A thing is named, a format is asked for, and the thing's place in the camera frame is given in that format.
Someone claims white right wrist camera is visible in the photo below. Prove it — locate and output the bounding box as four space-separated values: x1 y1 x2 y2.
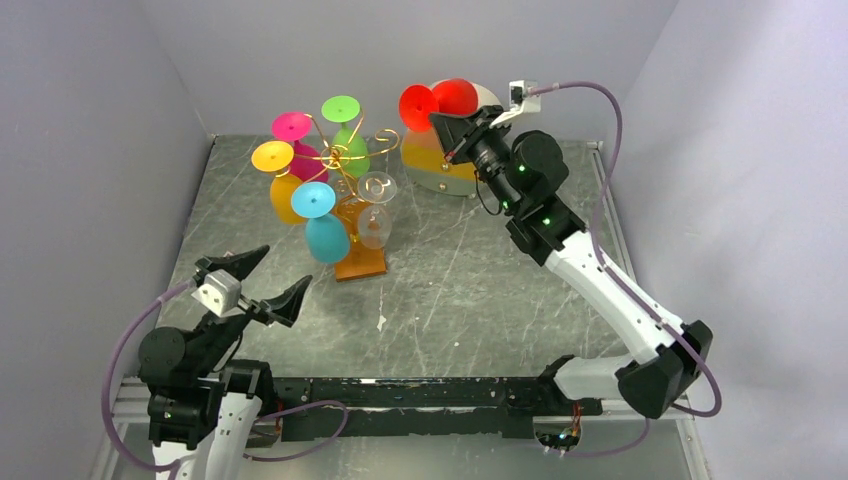
490 80 541 128

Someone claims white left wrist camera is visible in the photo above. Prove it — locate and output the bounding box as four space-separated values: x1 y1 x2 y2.
191 270 242 317

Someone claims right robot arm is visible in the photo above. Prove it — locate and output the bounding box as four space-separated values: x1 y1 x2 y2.
429 106 713 419

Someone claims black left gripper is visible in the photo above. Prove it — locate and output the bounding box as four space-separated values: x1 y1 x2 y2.
192 244 309 376

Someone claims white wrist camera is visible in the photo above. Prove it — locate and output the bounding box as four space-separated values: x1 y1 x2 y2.
490 80 541 128
191 270 242 317

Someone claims orange plastic wine glass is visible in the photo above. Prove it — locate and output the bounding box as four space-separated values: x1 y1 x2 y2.
251 140 306 225

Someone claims red plastic wine glass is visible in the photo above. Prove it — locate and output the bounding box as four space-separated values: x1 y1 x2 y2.
398 78 478 132

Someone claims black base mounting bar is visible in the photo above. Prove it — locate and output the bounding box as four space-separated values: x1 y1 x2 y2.
274 377 602 442

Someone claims round pastel drawer cabinet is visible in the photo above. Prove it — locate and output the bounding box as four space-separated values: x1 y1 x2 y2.
401 82 500 196

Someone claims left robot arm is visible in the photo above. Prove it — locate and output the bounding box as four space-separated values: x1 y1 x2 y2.
138 245 312 479

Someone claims aluminium frame rail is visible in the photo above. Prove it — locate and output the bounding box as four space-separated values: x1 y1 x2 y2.
89 377 704 480

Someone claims gold wire wine glass rack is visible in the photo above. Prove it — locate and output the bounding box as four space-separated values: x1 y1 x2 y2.
305 113 388 282

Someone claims clear plastic wine glass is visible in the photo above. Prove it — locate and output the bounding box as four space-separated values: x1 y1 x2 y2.
357 171 398 250

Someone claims blue plastic wine glass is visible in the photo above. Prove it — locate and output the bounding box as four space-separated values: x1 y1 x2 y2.
291 182 350 264

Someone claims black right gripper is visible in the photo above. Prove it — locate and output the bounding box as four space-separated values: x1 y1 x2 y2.
428 105 521 213

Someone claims green plastic wine glass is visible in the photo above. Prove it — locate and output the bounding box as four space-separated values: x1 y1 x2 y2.
321 95 370 178

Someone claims magenta plastic wine glass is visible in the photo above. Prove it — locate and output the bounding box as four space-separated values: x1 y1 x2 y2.
271 112 329 183

